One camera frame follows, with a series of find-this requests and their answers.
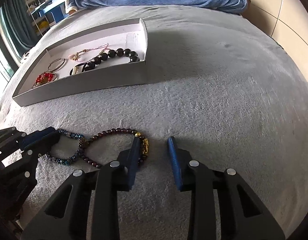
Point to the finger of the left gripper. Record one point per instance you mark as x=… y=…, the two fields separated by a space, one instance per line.
x=38 y=143
x=9 y=141

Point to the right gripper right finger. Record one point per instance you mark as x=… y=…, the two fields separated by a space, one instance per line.
x=226 y=194

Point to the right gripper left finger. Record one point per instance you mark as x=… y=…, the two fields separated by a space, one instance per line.
x=65 y=214

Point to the silver metal bangle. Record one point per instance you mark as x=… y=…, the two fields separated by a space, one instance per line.
x=56 y=64

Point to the grey cardboard tray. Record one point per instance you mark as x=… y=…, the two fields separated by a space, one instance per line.
x=106 y=56

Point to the white shelf rack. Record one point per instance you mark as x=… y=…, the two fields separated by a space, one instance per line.
x=40 y=23

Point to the teal curtain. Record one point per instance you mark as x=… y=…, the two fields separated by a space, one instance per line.
x=18 y=26

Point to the grey bed cover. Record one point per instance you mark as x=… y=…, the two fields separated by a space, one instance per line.
x=228 y=93

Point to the blue desk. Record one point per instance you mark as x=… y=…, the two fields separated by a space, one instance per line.
x=53 y=7

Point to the beige wardrobe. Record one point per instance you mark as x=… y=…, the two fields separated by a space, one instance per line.
x=286 y=21

